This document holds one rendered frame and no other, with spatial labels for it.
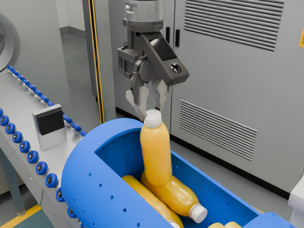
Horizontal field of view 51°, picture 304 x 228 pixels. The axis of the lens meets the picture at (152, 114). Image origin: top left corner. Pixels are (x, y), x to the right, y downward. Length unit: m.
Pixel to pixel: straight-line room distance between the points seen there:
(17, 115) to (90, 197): 0.88
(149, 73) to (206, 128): 1.82
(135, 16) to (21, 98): 1.12
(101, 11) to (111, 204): 0.86
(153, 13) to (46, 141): 0.76
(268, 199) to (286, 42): 1.09
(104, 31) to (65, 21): 4.42
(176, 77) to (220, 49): 1.58
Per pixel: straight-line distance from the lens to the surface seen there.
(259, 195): 2.43
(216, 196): 0.79
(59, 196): 0.99
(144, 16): 0.60
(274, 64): 2.00
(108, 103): 1.46
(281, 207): 2.39
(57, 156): 1.19
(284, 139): 2.16
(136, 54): 0.63
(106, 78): 1.40
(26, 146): 1.20
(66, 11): 5.72
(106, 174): 0.66
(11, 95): 1.68
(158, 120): 0.69
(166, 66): 0.57
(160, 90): 0.68
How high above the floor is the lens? 1.64
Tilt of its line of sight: 31 degrees down
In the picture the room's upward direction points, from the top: straight up
